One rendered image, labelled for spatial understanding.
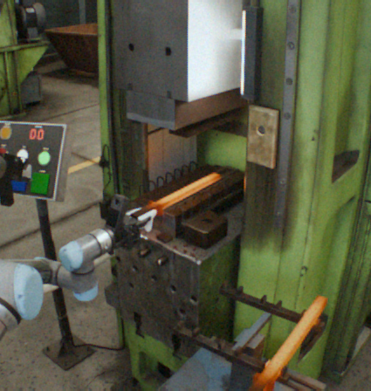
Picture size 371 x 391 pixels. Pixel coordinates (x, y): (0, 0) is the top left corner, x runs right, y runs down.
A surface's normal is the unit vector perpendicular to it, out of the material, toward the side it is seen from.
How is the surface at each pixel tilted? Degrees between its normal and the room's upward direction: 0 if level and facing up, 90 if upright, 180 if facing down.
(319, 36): 90
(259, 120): 90
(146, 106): 90
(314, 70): 90
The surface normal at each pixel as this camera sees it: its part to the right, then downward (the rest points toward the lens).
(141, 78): -0.64, 0.34
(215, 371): 0.00, -0.90
